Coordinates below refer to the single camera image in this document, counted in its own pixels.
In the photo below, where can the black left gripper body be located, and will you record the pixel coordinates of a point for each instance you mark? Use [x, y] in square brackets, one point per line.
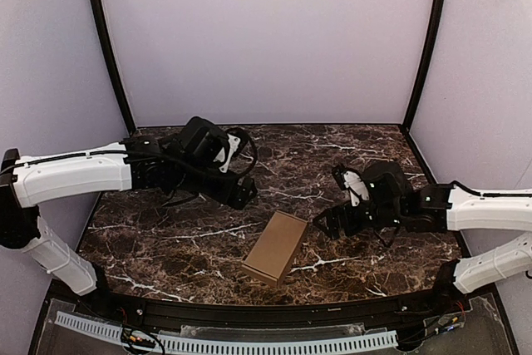
[243, 193]

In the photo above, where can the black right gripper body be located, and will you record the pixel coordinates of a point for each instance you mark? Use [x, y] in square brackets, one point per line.
[341, 219]

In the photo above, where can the brown cardboard box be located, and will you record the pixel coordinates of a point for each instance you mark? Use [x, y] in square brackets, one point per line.
[272, 256]

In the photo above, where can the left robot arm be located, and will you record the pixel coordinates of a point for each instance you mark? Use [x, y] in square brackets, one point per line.
[30, 181]

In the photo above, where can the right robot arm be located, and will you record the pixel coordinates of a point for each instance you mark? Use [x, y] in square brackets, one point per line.
[440, 208]

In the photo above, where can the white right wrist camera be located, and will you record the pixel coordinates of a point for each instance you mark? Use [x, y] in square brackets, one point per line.
[350, 180]

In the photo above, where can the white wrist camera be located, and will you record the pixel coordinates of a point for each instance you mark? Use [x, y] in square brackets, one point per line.
[225, 155]
[350, 180]

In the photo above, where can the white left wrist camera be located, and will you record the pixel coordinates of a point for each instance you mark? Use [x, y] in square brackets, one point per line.
[225, 155]

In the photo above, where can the black front table rail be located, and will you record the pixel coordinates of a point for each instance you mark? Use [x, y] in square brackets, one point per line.
[396, 311]

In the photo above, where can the white slotted cable duct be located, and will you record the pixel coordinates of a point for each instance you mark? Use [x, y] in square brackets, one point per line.
[344, 339]

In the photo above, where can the black right frame post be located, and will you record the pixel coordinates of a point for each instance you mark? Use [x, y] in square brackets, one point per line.
[424, 63]

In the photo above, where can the black frame post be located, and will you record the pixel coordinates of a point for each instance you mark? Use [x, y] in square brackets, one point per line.
[108, 54]
[424, 63]

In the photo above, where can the black left frame post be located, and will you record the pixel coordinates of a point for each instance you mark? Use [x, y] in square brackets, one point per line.
[108, 54]

